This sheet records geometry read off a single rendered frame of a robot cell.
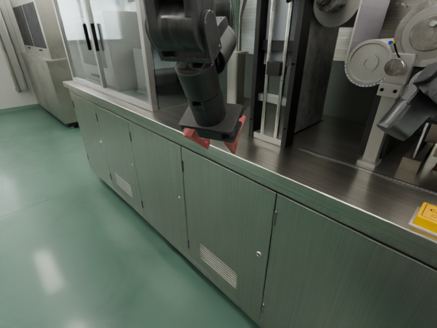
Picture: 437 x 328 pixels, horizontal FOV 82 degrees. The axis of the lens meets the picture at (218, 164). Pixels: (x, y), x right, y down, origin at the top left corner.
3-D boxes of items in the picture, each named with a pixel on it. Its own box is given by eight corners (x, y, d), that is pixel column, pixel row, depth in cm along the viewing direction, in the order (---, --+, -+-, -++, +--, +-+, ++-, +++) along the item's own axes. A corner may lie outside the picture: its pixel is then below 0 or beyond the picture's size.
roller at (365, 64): (341, 82, 78) (351, 38, 72) (370, 73, 93) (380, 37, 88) (385, 88, 70) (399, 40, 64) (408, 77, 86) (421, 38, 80)
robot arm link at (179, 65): (165, 68, 34) (202, 69, 32) (186, 38, 38) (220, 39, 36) (181, 105, 40) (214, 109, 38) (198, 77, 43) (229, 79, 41)
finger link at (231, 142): (218, 135, 54) (208, 102, 47) (250, 140, 52) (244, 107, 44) (206, 160, 51) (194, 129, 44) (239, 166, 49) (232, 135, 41)
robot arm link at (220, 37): (139, 21, 31) (201, 19, 28) (179, -22, 36) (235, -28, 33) (173, 95, 41) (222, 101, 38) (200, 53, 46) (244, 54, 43)
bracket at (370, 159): (355, 164, 76) (387, 54, 62) (363, 157, 80) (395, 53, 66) (373, 170, 73) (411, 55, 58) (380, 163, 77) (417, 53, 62)
